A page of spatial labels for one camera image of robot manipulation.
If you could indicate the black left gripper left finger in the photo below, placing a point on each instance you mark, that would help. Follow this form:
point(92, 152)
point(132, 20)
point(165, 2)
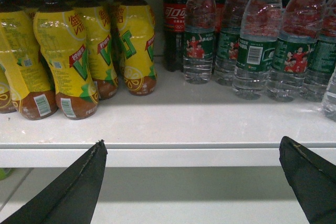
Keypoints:
point(72, 196)

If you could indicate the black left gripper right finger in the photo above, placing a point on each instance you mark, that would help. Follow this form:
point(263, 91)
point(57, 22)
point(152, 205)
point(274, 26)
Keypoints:
point(312, 179)

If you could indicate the clear water bottle green label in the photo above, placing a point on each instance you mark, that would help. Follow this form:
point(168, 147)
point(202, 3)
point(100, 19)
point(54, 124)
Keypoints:
point(322, 62)
point(328, 101)
point(257, 41)
point(227, 49)
point(199, 38)
point(301, 23)

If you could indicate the white metal shelf board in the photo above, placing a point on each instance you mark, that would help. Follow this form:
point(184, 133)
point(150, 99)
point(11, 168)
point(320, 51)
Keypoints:
point(178, 125)

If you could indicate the yellow lemon tea bottle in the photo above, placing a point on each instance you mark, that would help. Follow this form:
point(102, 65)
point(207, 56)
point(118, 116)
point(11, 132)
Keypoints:
point(17, 47)
point(62, 37)
point(99, 42)
point(40, 101)
point(136, 23)

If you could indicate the cola bottle red label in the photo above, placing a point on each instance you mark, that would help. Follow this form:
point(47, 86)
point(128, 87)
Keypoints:
point(173, 11)

